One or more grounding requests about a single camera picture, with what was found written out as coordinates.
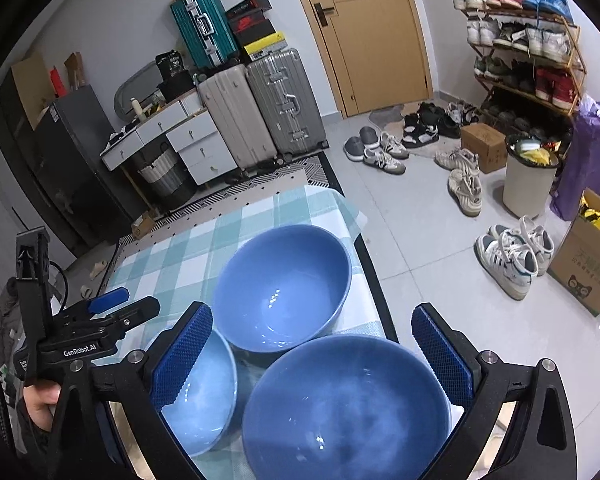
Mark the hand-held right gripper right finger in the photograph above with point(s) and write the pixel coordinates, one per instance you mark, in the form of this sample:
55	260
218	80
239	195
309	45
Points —
442	360

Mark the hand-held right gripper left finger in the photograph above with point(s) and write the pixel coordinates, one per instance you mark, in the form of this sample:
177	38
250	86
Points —
182	355

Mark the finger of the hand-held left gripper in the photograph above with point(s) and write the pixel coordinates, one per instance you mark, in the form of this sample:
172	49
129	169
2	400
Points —
110	299
140	310

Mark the blue bowl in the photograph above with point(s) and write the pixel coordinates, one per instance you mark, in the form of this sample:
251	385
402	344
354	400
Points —
205	400
345	410
280	280

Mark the person's left forearm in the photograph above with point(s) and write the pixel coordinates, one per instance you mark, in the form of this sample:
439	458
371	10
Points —
0	440

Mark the person's left hand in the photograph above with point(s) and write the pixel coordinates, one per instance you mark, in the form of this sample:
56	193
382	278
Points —
40	405

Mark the beige slipper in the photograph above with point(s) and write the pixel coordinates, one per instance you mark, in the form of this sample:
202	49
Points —
99	269
87	291

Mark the woven laundry basket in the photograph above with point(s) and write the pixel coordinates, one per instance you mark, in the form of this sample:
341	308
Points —
167	177

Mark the dark grey refrigerator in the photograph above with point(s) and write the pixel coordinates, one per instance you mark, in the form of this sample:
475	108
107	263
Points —
80	160

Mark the cardboard box green print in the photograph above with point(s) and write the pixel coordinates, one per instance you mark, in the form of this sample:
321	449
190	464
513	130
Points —
580	260

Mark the scattered loose shoes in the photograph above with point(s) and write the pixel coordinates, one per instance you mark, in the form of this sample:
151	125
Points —
465	190

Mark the white dresser desk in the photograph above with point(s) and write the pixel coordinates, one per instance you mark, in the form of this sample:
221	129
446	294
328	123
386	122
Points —
195	135

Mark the white trash bin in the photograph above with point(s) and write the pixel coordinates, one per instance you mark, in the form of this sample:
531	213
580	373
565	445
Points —
527	190

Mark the cream bottle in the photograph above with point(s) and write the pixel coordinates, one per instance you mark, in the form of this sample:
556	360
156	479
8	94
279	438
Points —
138	110

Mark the tall black cabinet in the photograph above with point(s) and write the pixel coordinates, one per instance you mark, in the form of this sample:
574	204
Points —
10	120

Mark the small brown cardboard box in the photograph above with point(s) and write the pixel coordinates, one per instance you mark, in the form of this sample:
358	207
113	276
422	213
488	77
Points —
482	147

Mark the beige suitcase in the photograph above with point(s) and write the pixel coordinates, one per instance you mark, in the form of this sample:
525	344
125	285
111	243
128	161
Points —
235	115

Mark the grey oval mirror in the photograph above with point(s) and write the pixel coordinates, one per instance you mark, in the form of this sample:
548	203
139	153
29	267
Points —
135	82

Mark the black bag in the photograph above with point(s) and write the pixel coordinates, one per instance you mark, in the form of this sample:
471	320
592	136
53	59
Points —
177	85

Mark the black printed package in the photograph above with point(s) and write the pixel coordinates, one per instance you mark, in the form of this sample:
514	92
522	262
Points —
171	61

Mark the purple plastic bag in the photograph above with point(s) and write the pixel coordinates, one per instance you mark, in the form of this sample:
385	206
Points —
590	160

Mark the grey door mat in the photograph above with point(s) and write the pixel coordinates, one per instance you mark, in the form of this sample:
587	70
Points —
387	117

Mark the silver suitcase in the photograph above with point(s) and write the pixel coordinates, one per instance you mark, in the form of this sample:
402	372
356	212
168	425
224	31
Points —
285	100

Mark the teal suitcase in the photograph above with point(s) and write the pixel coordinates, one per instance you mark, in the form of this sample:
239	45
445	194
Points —
200	25

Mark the plain black shoe box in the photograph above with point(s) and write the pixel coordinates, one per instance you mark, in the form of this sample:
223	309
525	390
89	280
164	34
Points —
260	35

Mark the red and black shoe box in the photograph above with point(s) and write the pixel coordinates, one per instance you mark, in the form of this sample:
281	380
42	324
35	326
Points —
250	22

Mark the wooden door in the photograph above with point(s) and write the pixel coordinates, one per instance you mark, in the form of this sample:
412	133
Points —
365	45

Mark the shoe rack with shoes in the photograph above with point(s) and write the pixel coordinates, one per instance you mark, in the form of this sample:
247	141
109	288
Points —
530	35

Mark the wooden shoe rack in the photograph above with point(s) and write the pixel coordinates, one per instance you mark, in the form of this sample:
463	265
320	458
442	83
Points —
577	50

